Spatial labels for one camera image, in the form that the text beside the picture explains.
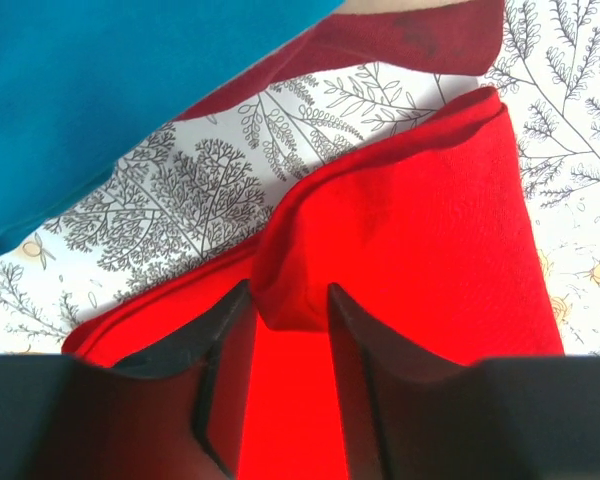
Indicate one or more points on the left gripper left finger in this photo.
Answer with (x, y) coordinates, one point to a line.
(173, 410)

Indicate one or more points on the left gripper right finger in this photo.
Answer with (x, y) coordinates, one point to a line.
(408, 413)

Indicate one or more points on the floral table mat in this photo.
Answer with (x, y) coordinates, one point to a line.
(194, 188)

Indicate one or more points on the folded blue t-shirt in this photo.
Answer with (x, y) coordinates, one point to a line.
(83, 82)

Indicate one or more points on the folded dark red t-shirt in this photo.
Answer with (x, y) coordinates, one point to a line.
(461, 39)

